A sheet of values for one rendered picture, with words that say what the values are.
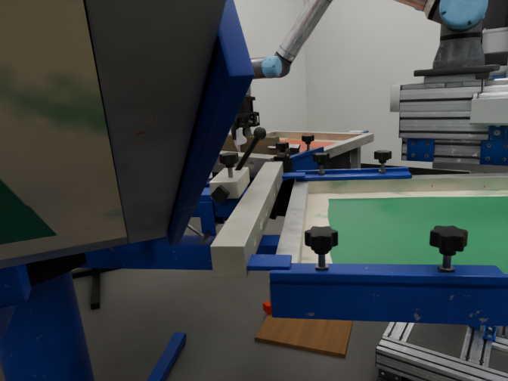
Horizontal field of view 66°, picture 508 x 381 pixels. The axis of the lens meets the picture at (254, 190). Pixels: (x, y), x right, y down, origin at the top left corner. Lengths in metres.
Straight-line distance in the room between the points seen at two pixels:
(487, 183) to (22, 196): 1.05
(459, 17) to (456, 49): 0.16
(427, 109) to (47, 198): 1.30
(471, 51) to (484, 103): 0.21
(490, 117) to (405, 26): 3.89
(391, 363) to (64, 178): 1.59
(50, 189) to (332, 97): 5.31
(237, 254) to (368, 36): 4.84
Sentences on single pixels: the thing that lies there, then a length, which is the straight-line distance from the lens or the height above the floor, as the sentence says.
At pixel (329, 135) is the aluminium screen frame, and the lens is 1.97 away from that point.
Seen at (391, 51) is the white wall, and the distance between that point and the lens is 5.16.
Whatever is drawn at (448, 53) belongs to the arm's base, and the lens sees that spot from 1.42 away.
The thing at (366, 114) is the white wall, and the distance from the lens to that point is 5.29.
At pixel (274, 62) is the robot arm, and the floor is 1.32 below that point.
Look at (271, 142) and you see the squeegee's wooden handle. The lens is 1.44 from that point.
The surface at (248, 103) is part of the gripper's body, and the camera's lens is 1.48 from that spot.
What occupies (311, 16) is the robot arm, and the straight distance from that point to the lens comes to 1.52.
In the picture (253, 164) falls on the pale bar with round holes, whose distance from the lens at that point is 1.21.
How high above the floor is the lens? 1.26
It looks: 16 degrees down
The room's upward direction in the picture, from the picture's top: 4 degrees counter-clockwise
